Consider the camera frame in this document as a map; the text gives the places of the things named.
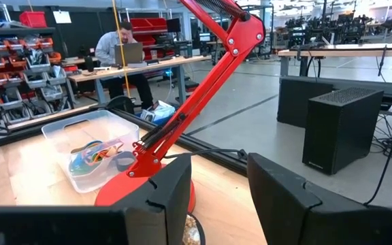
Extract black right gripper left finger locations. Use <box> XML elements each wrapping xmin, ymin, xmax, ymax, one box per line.
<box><xmin>112</xmin><ymin>153</ymin><xmax>193</xmax><ymax>245</ymax></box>

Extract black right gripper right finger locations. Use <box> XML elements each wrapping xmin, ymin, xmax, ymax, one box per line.
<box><xmin>246</xmin><ymin>152</ymin><xmax>392</xmax><ymax>245</ymax></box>

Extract teal rubber band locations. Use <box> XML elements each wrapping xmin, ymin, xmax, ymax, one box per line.
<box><xmin>113</xmin><ymin>151</ymin><xmax>137</xmax><ymax>173</ymax></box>

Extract clear plastic bin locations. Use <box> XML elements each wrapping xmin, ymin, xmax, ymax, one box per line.
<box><xmin>41</xmin><ymin>109</ymin><xmax>140</xmax><ymax>194</ymax></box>

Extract parts bin rack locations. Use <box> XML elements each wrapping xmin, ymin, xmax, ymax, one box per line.
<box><xmin>0</xmin><ymin>27</ymin><xmax>74</xmax><ymax>139</ymax></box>

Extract blue box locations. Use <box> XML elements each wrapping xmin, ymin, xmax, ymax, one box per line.
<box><xmin>140</xmin><ymin>100</ymin><xmax>177</xmax><ymax>125</ymax></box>

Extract black computer tower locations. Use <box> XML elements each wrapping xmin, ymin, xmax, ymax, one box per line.
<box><xmin>301</xmin><ymin>87</ymin><xmax>385</xmax><ymax>176</ymax></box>

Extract black box cabinet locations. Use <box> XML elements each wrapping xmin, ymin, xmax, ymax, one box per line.
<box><xmin>276</xmin><ymin>76</ymin><xmax>335</xmax><ymax>129</ymax></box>

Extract red desk lamp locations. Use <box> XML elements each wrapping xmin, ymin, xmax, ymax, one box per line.
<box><xmin>94</xmin><ymin>0</ymin><xmax>267</xmax><ymax>214</ymax></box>

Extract wooden top desk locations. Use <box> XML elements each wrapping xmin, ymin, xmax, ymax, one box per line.
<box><xmin>67</xmin><ymin>55</ymin><xmax>212</xmax><ymax>107</ymax></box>

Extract grey laptop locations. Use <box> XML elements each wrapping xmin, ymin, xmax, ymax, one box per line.
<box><xmin>114</xmin><ymin>42</ymin><xmax>144</xmax><ymax>67</ymax></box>

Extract person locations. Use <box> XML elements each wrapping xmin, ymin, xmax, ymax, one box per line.
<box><xmin>95</xmin><ymin>20</ymin><xmax>154</xmax><ymax>110</ymax></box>

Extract wooden top workbench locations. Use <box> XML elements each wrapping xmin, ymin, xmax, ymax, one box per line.
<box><xmin>277</xmin><ymin>42</ymin><xmax>392</xmax><ymax>98</ymax></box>

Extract stacked red bins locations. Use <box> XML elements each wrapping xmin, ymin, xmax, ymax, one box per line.
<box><xmin>129</xmin><ymin>17</ymin><xmax>168</xmax><ymax>59</ymax></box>

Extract white paper sign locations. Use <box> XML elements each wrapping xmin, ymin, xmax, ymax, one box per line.
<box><xmin>52</xmin><ymin>10</ymin><xmax>72</xmax><ymax>25</ymax></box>

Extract red crate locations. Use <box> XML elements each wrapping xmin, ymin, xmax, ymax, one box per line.
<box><xmin>19</xmin><ymin>11</ymin><xmax>48</xmax><ymax>29</ymax></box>

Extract yellow hanging cable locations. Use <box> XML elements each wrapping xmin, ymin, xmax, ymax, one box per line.
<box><xmin>110</xmin><ymin>0</ymin><xmax>131</xmax><ymax>99</ymax></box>

